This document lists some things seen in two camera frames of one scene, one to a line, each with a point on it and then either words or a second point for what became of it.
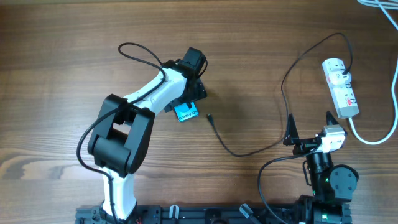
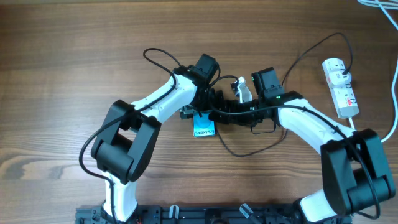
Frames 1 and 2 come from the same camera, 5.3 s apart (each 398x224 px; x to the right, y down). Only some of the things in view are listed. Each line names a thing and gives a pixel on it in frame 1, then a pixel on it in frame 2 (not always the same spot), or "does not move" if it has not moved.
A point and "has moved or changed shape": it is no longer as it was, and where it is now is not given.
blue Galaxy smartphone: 183,112 has moved or changed shape
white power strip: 342,94 does not move
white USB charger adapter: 336,78 does not move
